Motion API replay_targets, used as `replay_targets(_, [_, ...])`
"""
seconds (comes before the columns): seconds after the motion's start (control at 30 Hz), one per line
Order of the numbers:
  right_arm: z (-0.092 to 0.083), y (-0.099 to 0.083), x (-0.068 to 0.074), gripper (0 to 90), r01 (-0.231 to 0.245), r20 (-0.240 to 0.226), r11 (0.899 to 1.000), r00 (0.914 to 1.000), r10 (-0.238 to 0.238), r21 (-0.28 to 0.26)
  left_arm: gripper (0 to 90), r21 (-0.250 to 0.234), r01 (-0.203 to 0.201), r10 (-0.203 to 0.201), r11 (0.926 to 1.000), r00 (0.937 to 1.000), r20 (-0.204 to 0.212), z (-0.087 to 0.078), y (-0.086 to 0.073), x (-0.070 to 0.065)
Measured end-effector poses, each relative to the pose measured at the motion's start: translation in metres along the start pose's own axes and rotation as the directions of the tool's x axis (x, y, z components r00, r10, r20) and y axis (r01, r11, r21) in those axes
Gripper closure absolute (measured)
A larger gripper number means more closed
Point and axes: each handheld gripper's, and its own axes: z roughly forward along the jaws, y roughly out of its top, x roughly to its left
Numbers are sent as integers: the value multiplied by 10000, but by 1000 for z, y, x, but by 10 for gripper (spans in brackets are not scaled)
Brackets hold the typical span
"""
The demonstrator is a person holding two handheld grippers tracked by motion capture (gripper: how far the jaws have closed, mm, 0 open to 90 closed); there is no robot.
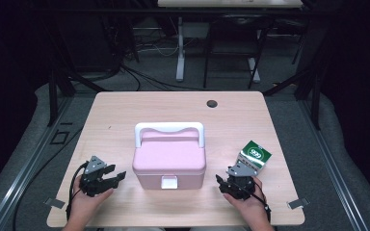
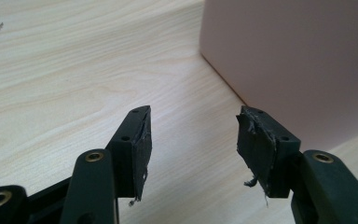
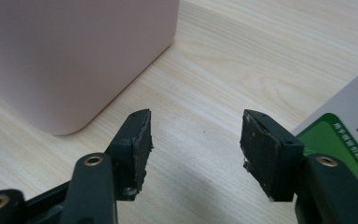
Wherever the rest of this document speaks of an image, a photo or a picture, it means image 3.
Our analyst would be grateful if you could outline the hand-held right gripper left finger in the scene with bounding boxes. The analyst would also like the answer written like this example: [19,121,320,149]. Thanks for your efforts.
[104,108,155,202]

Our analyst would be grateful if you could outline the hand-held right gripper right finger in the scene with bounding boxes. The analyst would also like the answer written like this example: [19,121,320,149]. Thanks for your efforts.
[240,108,306,203]

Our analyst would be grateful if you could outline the green and white medicine box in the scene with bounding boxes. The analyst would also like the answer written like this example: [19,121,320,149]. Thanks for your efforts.
[292,63,358,193]

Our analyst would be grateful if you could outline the pink plastic storage box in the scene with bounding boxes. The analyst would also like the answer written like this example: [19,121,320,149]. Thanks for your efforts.
[0,0,181,136]

